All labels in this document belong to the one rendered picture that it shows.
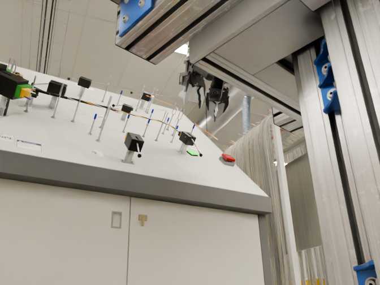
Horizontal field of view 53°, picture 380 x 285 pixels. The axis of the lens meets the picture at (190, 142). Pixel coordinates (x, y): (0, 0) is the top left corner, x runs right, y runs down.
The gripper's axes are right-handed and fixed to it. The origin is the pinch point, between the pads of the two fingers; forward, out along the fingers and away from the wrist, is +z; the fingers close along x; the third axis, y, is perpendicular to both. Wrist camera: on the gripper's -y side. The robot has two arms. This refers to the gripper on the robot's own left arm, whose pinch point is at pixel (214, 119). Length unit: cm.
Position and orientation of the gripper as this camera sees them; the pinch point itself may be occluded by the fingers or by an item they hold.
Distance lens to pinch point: 152.7
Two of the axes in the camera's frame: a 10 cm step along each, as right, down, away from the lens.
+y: 1.9, -4.6, 8.7
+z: -0.9, 8.7, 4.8
